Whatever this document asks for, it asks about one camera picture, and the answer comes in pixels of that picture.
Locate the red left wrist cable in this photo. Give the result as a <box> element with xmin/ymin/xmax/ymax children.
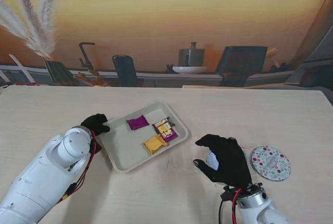
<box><xmin>56</xmin><ymin>129</ymin><xmax>98</xmax><ymax>204</ymax></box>

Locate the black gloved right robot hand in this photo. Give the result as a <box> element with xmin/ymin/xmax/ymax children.
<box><xmin>193</xmin><ymin>134</ymin><xmax>253</xmax><ymax>190</ymax></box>

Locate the round polka dot tin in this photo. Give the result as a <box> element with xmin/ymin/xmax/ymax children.
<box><xmin>207</xmin><ymin>148</ymin><xmax>247</xmax><ymax>173</ymax></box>

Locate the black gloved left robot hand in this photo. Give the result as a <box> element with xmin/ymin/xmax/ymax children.
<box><xmin>80</xmin><ymin>113</ymin><xmax>111</xmax><ymax>138</ymax></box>

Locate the round polka dot tin lid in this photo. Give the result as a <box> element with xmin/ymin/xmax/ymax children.
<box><xmin>250</xmin><ymin>145</ymin><xmax>291</xmax><ymax>182</ymax></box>

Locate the plain purple snack packet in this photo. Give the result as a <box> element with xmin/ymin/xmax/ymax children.
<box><xmin>126</xmin><ymin>114</ymin><xmax>150</xmax><ymax>131</ymax></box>

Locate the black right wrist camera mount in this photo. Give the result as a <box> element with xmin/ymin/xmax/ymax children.
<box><xmin>220</xmin><ymin>186</ymin><xmax>239</xmax><ymax>202</ymax></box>

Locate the red right wrist cable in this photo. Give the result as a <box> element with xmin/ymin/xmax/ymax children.
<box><xmin>218</xmin><ymin>187</ymin><xmax>243</xmax><ymax>224</ymax></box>

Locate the red wrist cable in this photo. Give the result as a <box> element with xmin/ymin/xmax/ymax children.
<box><xmin>56</xmin><ymin>129</ymin><xmax>98</xmax><ymax>204</ymax></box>
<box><xmin>218</xmin><ymin>187</ymin><xmax>243</xmax><ymax>224</ymax></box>

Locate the beige rectangular plastic tray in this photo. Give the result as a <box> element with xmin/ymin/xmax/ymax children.
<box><xmin>96</xmin><ymin>100</ymin><xmax>190</xmax><ymax>174</ymax></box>

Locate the printed kitchen backdrop banner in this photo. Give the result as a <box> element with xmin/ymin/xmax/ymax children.
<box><xmin>0</xmin><ymin>0</ymin><xmax>333</xmax><ymax>89</ymax></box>

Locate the purple yellow printed snack packet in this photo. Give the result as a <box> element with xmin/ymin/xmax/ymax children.
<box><xmin>152</xmin><ymin>119</ymin><xmax>179</xmax><ymax>142</ymax></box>

